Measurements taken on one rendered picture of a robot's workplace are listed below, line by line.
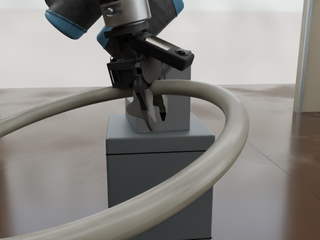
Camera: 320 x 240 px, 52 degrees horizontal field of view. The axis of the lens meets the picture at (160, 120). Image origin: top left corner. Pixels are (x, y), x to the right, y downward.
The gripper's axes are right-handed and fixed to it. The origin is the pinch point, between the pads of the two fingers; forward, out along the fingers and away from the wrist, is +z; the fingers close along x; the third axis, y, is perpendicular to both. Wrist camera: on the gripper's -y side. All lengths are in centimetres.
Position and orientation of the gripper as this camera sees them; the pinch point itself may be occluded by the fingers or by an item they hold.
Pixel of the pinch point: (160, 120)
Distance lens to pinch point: 69.2
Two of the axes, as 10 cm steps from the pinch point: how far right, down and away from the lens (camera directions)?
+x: -4.6, 4.1, -7.9
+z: 2.1, 9.1, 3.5
